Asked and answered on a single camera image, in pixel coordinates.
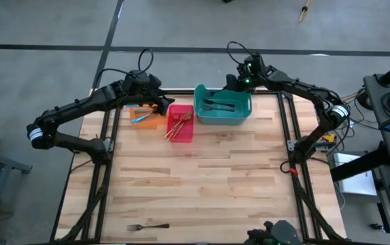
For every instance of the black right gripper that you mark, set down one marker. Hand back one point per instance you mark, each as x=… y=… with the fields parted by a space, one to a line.
x=250 y=73

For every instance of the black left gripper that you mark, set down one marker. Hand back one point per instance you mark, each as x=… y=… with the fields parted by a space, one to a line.
x=140 y=86

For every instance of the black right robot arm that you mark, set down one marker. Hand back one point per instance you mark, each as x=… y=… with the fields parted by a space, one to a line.
x=300 y=88

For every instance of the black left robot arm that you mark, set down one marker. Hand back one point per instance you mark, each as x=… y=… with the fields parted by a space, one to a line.
x=79 y=103

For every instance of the orange plastic bin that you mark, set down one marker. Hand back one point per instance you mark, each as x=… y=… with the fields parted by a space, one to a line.
x=157 y=123

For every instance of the red-pink plastic bin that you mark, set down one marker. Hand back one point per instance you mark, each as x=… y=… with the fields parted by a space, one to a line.
x=184 y=134

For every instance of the teal plastic basket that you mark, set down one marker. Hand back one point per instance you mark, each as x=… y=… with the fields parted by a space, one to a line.
x=222 y=119

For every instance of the wooden stick black band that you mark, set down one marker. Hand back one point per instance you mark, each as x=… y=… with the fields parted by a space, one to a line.
x=305 y=12

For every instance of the yellow clamp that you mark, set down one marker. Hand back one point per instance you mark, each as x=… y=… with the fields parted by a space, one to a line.
x=329 y=139

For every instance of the grey equipment cart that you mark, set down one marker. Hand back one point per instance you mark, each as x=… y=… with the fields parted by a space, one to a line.
x=373 y=98

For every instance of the dark grey desk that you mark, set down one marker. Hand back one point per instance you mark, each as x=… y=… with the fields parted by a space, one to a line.
x=358 y=166

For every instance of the white box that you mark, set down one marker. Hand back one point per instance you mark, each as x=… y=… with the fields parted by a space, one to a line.
x=354 y=173

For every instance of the small black floor object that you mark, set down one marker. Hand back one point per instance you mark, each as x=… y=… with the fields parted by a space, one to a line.
x=376 y=227

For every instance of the black aluminium table frame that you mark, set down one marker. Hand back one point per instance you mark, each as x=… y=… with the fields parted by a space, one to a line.
x=181 y=92

